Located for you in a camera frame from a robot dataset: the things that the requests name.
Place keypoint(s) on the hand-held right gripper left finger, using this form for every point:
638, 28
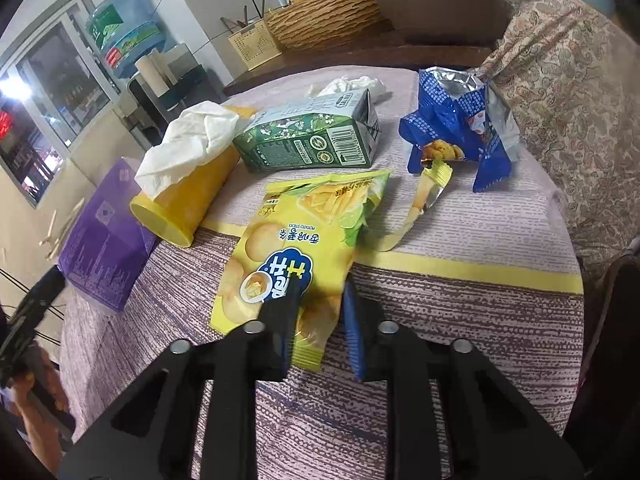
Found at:
277, 330

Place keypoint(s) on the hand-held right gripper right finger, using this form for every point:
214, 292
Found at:
354, 335

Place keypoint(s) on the yellow snack bag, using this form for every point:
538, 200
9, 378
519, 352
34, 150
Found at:
310, 220

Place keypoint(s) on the white tissue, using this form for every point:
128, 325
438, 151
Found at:
185, 145
350, 85

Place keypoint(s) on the person's left hand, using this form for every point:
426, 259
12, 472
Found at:
42, 390

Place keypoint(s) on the purple packet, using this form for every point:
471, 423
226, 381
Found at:
105, 245

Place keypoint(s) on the yellow plastic cup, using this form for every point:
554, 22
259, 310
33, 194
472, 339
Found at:
190, 195

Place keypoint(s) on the yellow torn wrapper strip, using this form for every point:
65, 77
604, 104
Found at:
430, 185

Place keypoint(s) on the green drink carton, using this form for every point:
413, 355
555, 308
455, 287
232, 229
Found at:
300, 145

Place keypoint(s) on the sliding window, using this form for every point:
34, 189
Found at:
50, 110

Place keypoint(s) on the blue snack bag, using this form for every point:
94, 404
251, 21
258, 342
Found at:
450, 115

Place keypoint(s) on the water dispenser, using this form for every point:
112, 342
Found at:
192, 80

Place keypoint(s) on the white paper cup stack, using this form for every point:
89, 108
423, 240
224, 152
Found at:
150, 72

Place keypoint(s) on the dark wooden counter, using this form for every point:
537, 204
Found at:
400, 55

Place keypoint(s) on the beige chopstick holder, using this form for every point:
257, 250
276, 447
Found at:
255, 45

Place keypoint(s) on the blue water jug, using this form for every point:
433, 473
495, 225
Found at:
125, 30

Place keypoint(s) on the woven basket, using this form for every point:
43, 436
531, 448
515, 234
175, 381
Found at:
325, 20

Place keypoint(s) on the floral cloth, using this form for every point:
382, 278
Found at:
575, 110

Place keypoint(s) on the brown rice cooker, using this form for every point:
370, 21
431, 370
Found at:
435, 5

